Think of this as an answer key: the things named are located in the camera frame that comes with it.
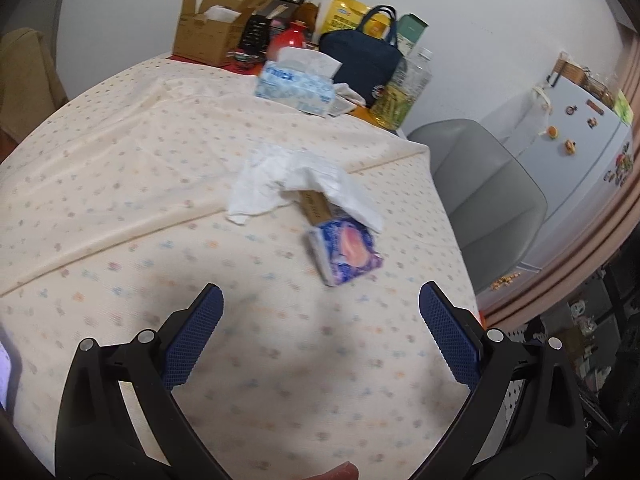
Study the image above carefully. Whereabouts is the red bottle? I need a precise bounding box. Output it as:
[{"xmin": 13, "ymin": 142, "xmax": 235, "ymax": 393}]
[{"xmin": 267, "ymin": 19, "xmax": 314, "ymax": 64}]

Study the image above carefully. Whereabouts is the group of side fridge magnets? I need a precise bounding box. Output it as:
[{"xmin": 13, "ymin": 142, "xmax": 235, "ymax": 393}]
[{"xmin": 602, "ymin": 139, "xmax": 636, "ymax": 187}]

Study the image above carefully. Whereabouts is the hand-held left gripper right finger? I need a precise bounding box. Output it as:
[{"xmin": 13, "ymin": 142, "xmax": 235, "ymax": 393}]
[{"xmin": 410, "ymin": 281, "xmax": 586, "ymax": 480}]

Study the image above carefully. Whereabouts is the blue tissue box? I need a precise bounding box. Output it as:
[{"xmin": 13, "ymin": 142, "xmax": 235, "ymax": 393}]
[{"xmin": 253, "ymin": 46, "xmax": 344, "ymax": 119}]

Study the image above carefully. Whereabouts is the open cardboard box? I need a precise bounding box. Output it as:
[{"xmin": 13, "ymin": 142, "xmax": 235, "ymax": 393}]
[{"xmin": 172, "ymin": 0, "xmax": 275, "ymax": 69}]

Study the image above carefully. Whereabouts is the cream dotted tablecloth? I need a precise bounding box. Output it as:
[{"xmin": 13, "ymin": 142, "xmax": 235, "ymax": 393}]
[{"xmin": 0, "ymin": 54, "xmax": 479, "ymax": 480}]

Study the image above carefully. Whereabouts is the brown round object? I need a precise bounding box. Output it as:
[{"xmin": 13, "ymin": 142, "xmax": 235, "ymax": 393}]
[{"xmin": 292, "ymin": 2, "xmax": 321, "ymax": 26}]

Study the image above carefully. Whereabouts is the orange mat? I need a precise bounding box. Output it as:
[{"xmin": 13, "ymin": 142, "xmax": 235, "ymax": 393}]
[{"xmin": 350, "ymin": 104, "xmax": 397, "ymax": 132}]

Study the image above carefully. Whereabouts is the brown wooden basket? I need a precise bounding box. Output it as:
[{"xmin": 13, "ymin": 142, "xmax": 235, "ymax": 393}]
[{"xmin": 552, "ymin": 57, "xmax": 591, "ymax": 86}]

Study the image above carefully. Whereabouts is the green carton box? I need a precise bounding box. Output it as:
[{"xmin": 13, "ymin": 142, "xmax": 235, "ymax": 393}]
[{"xmin": 394, "ymin": 12, "xmax": 430, "ymax": 59}]

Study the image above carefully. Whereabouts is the white crumpled cloth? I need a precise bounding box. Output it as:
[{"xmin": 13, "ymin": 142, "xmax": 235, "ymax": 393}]
[{"xmin": 329, "ymin": 82, "xmax": 369, "ymax": 116}]

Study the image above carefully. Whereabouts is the dark wire basket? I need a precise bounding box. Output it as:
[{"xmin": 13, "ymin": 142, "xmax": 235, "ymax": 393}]
[{"xmin": 582, "ymin": 74, "xmax": 616, "ymax": 106}]

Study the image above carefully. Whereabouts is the grey chair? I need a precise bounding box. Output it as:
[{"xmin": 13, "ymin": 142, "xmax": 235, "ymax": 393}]
[{"xmin": 407, "ymin": 118, "xmax": 549, "ymax": 297}]

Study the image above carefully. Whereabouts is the purple snack packet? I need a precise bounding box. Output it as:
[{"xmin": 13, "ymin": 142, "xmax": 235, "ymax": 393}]
[{"xmin": 305, "ymin": 214, "xmax": 385, "ymax": 288}]

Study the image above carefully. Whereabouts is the white tissue paper sheet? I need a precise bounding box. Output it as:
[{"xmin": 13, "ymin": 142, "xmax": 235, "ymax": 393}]
[{"xmin": 227, "ymin": 142, "xmax": 385, "ymax": 234}]

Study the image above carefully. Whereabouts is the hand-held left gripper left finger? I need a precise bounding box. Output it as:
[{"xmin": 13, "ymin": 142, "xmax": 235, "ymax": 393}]
[{"xmin": 54, "ymin": 283, "xmax": 237, "ymax": 480}]

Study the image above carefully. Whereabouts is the brown cardboard piece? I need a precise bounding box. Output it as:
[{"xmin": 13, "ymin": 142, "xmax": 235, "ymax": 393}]
[{"xmin": 298, "ymin": 189, "xmax": 331, "ymax": 226}]

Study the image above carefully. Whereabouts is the clear oil bottle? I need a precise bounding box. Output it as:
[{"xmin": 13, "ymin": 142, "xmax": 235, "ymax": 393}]
[{"xmin": 369, "ymin": 47, "xmax": 434, "ymax": 131}]

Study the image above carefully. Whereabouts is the black utensil holder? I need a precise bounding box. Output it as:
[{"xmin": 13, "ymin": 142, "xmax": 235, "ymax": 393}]
[{"xmin": 242, "ymin": 13, "xmax": 274, "ymax": 56}]

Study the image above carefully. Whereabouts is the navy lunch bag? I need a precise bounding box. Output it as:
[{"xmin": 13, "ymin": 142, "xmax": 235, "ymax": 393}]
[{"xmin": 318, "ymin": 4, "xmax": 405, "ymax": 109}]

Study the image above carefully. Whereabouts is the yellow food bag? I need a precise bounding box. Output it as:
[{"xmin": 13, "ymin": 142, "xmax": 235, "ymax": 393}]
[{"xmin": 319, "ymin": 0, "xmax": 374, "ymax": 44}]

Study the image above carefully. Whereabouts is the white fridge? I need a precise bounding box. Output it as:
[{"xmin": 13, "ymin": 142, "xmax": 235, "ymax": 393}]
[{"xmin": 479, "ymin": 57, "xmax": 637, "ymax": 282}]

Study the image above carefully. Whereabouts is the person's left hand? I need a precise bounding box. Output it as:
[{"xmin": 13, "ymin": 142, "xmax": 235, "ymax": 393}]
[{"xmin": 304, "ymin": 462, "xmax": 360, "ymax": 480}]

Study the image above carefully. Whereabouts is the white hanging bag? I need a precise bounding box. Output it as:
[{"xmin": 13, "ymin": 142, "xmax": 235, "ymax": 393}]
[{"xmin": 499, "ymin": 84, "xmax": 554, "ymax": 157}]

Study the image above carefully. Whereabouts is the green patterned box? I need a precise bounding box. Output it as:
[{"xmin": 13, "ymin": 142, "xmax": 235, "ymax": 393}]
[{"xmin": 613, "ymin": 89, "xmax": 635, "ymax": 124}]

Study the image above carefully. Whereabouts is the brown armchair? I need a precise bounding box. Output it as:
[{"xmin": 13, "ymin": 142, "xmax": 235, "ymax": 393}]
[{"xmin": 0, "ymin": 27, "xmax": 69, "ymax": 144}]

